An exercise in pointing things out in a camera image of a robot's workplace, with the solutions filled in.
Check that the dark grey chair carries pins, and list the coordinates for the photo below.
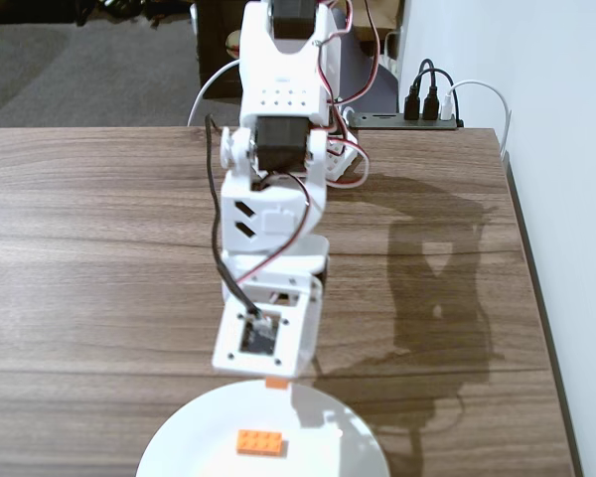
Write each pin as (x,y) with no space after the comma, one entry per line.
(372,84)

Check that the dark brown cabinet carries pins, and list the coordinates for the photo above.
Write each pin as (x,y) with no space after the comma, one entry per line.
(213,49)

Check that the orange lego brick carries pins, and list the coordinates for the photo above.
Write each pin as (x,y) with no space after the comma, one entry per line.
(260,442)
(276,383)

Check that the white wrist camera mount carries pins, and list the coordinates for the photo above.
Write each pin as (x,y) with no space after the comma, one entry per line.
(298,328)

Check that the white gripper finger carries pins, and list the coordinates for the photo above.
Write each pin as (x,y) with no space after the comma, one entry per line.
(308,407)

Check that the brown cardboard box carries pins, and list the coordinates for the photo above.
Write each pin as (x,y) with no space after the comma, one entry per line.
(382,12)

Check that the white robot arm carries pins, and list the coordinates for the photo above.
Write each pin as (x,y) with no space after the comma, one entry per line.
(278,79)

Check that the white round plate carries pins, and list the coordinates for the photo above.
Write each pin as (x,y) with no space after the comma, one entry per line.
(203,447)

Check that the dark grey usb hub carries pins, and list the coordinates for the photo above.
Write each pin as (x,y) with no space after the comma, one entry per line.
(402,122)

